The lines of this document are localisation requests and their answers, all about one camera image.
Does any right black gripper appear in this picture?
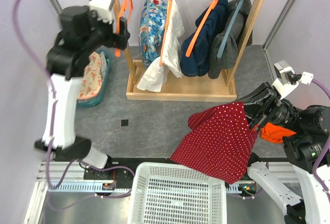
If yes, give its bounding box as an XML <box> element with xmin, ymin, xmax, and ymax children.
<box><xmin>219</xmin><ymin>79</ymin><xmax>307</xmax><ymax>132</ymax></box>

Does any orange plastic hanger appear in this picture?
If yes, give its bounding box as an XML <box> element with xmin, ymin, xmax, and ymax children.
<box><xmin>115</xmin><ymin>0</ymin><xmax>133</xmax><ymax>57</ymax></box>

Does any red polka dot skirt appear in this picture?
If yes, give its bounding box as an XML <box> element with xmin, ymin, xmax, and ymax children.
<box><xmin>170</xmin><ymin>102</ymin><xmax>257</xmax><ymax>184</ymax></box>

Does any white plastic basket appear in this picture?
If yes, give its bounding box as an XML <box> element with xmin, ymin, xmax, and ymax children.
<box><xmin>127</xmin><ymin>164</ymin><xmax>227</xmax><ymax>224</ymax></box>

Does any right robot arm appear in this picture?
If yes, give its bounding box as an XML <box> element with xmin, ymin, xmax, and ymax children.
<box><xmin>236</xmin><ymin>82</ymin><xmax>329</xmax><ymax>223</ymax></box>

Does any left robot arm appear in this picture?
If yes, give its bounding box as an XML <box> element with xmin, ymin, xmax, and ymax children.
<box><xmin>35</xmin><ymin>5</ymin><xmax>130</xmax><ymax>179</ymax></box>

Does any orange hanger with white shirt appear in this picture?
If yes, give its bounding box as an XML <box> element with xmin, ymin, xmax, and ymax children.
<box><xmin>159</xmin><ymin>0</ymin><xmax>172</xmax><ymax>66</ymax></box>

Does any grey metal hanger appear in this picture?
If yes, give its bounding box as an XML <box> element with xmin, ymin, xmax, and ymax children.
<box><xmin>146</xmin><ymin>0</ymin><xmax>150</xmax><ymax>46</ymax></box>

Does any blue grey hanger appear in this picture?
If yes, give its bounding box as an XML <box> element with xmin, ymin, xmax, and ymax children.
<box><xmin>217</xmin><ymin>0</ymin><xmax>244</xmax><ymax>59</ymax></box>

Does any teal plastic tray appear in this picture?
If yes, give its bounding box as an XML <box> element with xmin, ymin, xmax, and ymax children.
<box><xmin>77</xmin><ymin>46</ymin><xmax>112</xmax><ymax>107</ymax></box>

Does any orange cloth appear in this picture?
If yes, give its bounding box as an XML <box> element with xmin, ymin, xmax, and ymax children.
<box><xmin>260</xmin><ymin>123</ymin><xmax>296</xmax><ymax>144</ymax></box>

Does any blue floral garment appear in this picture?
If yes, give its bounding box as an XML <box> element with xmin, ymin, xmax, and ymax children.
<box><xmin>139</xmin><ymin>0</ymin><xmax>167</xmax><ymax>68</ymax></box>

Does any floral oven mitt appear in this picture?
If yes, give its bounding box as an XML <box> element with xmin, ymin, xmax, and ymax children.
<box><xmin>77</xmin><ymin>52</ymin><xmax>102</xmax><ymax>101</ymax></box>

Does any white shirt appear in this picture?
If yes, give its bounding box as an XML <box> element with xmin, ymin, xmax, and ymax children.
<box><xmin>137</xmin><ymin>0</ymin><xmax>185</xmax><ymax>92</ymax></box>

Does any grey dotted garment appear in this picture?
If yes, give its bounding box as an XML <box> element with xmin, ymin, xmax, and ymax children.
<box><xmin>208</xmin><ymin>0</ymin><xmax>252</xmax><ymax>79</ymax></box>

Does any wooden clothes rack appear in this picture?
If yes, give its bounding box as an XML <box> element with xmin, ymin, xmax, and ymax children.
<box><xmin>125</xmin><ymin>0</ymin><xmax>264</xmax><ymax>103</ymax></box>

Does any dark blue denim garment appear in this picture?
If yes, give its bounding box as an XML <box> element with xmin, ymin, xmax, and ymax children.
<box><xmin>180</xmin><ymin>0</ymin><xmax>229</xmax><ymax>77</ymax></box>

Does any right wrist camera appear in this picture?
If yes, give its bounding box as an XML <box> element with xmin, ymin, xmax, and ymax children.
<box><xmin>272</xmin><ymin>60</ymin><xmax>302</xmax><ymax>100</ymax></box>

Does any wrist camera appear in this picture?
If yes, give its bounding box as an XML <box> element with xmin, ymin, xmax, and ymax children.
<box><xmin>89</xmin><ymin>0</ymin><xmax>115</xmax><ymax>24</ymax></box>
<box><xmin>272</xmin><ymin>60</ymin><xmax>302</xmax><ymax>100</ymax></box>

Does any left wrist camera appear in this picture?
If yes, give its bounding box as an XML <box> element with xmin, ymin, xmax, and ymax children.
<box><xmin>89</xmin><ymin>0</ymin><xmax>115</xmax><ymax>24</ymax></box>

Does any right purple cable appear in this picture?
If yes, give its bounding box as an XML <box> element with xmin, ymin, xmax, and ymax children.
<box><xmin>300</xmin><ymin>71</ymin><xmax>330</xmax><ymax>194</ymax></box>

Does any purple cable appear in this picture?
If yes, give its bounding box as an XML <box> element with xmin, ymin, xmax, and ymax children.
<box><xmin>12</xmin><ymin>0</ymin><xmax>136</xmax><ymax>190</ymax></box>
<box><xmin>300</xmin><ymin>71</ymin><xmax>330</xmax><ymax>194</ymax></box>

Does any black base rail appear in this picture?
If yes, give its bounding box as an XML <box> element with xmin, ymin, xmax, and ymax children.
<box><xmin>54</xmin><ymin>156</ymin><xmax>284</xmax><ymax>181</ymax></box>

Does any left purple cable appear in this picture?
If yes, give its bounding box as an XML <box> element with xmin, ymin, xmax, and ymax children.
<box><xmin>12</xmin><ymin>0</ymin><xmax>136</xmax><ymax>190</ymax></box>

